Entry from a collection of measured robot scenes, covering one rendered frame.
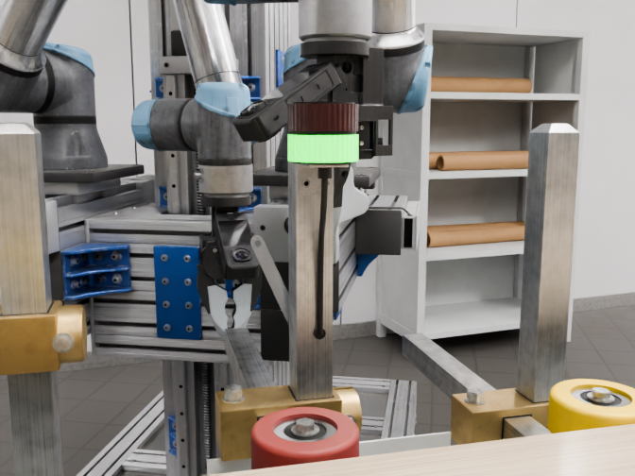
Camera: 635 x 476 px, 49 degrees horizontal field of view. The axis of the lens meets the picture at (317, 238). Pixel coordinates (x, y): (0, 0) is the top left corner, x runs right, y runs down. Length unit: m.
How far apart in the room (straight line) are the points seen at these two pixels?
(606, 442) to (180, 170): 1.05
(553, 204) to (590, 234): 3.67
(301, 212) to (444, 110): 3.12
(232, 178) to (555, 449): 0.57
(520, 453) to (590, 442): 0.06
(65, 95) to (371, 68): 0.78
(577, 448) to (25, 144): 0.48
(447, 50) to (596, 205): 1.34
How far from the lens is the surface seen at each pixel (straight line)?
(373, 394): 2.42
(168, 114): 1.00
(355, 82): 0.74
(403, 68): 1.20
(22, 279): 0.62
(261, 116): 0.65
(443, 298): 3.86
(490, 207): 3.92
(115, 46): 3.24
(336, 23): 0.70
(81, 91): 1.40
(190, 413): 1.54
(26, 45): 1.28
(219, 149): 0.94
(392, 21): 1.19
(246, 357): 0.81
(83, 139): 1.40
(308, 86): 0.68
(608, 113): 4.38
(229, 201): 0.95
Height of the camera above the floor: 1.13
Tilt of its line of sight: 10 degrees down
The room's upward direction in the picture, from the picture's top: straight up
